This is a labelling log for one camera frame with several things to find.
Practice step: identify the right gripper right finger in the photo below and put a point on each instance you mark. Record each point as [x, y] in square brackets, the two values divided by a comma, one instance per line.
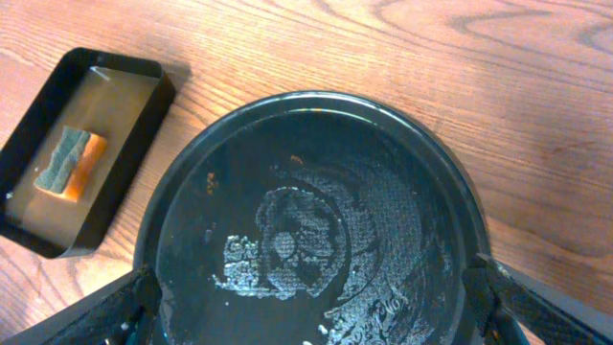
[505, 302]

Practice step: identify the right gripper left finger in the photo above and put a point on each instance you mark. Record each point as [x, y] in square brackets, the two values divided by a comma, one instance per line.
[122, 312]

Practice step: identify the orange green sponge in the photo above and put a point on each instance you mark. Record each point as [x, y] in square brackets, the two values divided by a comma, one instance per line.
[72, 161]

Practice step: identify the black rectangular tray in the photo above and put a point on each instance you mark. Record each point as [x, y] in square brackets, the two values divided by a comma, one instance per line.
[122, 99]

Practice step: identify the round black tray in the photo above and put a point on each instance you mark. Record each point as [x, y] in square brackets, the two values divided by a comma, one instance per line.
[313, 218]

